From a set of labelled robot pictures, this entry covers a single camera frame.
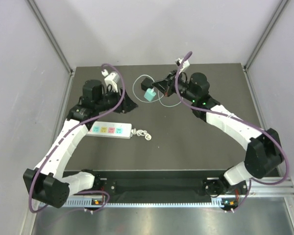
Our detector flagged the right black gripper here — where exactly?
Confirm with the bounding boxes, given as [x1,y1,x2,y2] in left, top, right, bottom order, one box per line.
[152,70,197,103]

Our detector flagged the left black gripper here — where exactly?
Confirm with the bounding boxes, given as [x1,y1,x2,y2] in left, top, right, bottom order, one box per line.
[95,86,138,114]

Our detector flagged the thin light green cable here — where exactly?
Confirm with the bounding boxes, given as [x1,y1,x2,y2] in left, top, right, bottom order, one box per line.
[132,74,182,108]

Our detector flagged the teal charger plug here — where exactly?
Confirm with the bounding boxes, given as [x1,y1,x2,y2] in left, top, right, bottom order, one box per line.
[144,88,156,102]

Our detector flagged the white power strip coloured sockets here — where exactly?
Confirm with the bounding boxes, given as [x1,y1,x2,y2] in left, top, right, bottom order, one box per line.
[86,121,132,139]

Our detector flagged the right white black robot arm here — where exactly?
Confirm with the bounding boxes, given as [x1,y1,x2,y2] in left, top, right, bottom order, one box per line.
[149,70,284,194]

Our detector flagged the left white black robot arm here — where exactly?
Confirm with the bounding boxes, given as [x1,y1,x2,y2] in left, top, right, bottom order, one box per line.
[23,80,138,208]

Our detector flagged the black cube block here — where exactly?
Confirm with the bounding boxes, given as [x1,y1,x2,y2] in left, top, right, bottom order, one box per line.
[141,77,153,91]

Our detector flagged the dark grey table mat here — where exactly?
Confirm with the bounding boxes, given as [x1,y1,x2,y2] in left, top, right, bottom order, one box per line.
[65,59,260,171]

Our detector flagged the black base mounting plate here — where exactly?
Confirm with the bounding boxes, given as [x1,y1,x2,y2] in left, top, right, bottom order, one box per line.
[87,170,247,201]

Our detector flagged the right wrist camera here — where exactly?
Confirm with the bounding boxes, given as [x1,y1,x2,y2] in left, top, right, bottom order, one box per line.
[175,58,190,73]

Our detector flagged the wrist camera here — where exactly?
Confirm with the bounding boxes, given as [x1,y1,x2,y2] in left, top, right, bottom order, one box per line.
[101,70,120,93]
[175,58,190,73]

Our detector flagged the white coiled strip cord plug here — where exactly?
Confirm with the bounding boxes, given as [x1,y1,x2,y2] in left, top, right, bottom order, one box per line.
[130,128,152,141]

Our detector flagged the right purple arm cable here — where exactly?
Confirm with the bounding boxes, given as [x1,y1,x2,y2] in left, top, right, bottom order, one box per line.
[174,50,292,211]

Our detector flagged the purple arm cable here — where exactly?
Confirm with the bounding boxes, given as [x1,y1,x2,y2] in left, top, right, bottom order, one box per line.
[174,50,292,211]
[28,63,126,213]

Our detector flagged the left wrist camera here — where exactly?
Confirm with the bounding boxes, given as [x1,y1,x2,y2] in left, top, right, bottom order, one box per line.
[101,70,120,93]

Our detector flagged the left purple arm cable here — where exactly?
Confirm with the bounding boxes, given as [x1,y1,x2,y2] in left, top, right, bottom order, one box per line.
[28,63,126,213]

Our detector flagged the slotted grey cable duct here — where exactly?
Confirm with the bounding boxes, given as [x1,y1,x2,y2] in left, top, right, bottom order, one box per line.
[39,197,238,208]

